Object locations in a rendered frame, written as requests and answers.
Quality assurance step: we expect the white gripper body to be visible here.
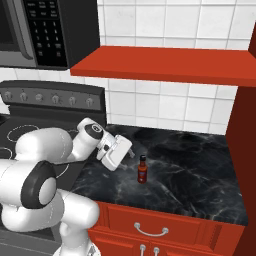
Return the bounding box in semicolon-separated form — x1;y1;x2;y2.
100;134;133;172

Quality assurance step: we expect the red condiment bottle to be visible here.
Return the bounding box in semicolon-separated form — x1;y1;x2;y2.
137;154;149;185

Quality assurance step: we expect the red drawer front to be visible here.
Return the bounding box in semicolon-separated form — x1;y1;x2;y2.
107;205;204;245

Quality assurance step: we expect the black stove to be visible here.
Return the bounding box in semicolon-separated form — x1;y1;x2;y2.
0;80;108;256

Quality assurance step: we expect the red cupboard door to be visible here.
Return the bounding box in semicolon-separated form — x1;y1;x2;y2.
87;229;150;256
148;240;216;256

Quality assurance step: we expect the red tall cabinet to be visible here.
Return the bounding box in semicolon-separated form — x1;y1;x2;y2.
225;19;256;256

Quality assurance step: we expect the black microwave oven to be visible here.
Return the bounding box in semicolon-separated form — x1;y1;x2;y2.
0;0;101;71

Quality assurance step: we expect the silver drawer handle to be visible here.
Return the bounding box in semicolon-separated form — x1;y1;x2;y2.
133;222;170;238

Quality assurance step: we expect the red wall shelf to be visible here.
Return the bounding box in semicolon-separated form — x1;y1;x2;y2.
69;45;256;88

